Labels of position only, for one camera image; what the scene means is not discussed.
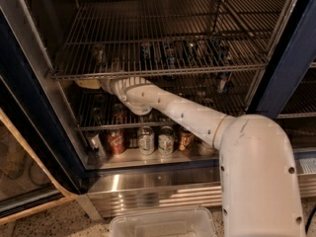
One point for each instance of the blue can middle shelf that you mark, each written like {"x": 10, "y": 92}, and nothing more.
{"x": 169, "y": 55}

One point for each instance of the blue can shelf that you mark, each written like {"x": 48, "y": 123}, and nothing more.
{"x": 223, "y": 78}
{"x": 169, "y": 55}

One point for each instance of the blue can right shelf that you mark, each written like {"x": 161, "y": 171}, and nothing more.
{"x": 223, "y": 78}

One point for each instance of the pepsi can middle shelf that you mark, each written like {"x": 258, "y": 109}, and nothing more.
{"x": 146, "y": 51}

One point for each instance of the dark can second row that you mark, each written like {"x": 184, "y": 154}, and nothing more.
{"x": 98, "y": 116}

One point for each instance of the upper wire shelf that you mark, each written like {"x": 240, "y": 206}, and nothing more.
{"x": 122, "y": 26}

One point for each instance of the silver can bottom left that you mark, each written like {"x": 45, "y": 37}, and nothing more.
{"x": 94, "y": 140}

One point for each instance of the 7up can shelf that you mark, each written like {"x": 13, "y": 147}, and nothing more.
{"x": 99, "y": 54}

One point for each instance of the open fridge cabinet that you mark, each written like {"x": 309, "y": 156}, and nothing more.
{"x": 41, "y": 28}

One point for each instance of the green can middle shelf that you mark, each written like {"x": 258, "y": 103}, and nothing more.
{"x": 190, "y": 53}

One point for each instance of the orange brown can front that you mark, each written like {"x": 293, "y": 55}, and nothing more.
{"x": 186, "y": 139}

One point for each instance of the steel fridge kick plate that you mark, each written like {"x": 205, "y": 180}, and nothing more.
{"x": 170, "y": 186}

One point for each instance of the red can second row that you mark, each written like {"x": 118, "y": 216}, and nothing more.
{"x": 118, "y": 112}

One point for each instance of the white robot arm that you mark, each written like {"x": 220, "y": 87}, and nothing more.
{"x": 260, "y": 194}

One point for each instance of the clear plastic bin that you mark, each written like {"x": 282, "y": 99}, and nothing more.
{"x": 185, "y": 222}

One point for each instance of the glass fridge door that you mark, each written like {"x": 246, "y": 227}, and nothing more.
{"x": 34, "y": 176}

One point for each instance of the wire shelf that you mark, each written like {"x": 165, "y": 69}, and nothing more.
{"x": 201, "y": 88}
{"x": 122, "y": 26}

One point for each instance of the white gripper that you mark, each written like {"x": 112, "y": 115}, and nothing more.
{"x": 106, "y": 84}

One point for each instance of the white green can front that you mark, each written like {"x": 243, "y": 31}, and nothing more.
{"x": 146, "y": 143}

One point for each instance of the red cola can front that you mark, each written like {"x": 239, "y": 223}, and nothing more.
{"x": 116, "y": 140}

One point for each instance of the middle wire shelf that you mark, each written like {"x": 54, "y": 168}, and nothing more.
{"x": 201, "y": 88}

